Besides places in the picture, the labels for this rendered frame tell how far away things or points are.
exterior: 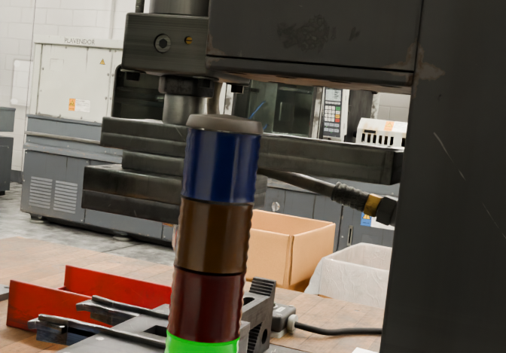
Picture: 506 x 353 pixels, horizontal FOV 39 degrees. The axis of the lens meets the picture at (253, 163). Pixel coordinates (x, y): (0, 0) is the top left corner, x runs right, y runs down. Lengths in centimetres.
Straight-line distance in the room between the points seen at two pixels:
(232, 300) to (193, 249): 3
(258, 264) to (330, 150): 242
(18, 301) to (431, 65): 62
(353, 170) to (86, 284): 56
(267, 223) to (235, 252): 319
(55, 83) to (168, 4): 599
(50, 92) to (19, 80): 293
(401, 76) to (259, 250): 247
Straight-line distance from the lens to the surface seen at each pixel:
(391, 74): 53
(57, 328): 70
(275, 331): 100
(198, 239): 35
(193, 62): 60
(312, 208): 535
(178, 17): 61
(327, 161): 56
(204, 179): 35
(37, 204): 670
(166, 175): 59
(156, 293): 98
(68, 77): 651
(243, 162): 35
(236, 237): 35
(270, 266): 296
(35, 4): 951
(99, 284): 102
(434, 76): 52
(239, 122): 35
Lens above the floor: 120
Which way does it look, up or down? 4 degrees down
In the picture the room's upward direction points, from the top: 6 degrees clockwise
